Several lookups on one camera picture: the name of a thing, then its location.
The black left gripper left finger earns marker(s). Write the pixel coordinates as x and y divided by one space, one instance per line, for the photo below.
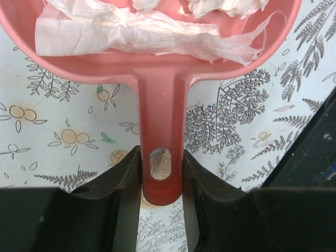
101 215

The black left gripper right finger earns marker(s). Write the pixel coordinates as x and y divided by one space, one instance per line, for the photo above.
221 217

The pink dustpan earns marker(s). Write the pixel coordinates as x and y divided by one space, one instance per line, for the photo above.
161 82

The floral table mat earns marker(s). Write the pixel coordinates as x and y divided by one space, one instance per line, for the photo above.
213 107

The white paper scrap under gripper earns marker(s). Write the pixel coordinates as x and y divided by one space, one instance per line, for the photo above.
69 28

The white paper scrap near bottle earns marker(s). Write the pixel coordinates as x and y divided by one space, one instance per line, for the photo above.
232 8

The small white paper scrap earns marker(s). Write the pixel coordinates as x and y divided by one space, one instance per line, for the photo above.
145 5

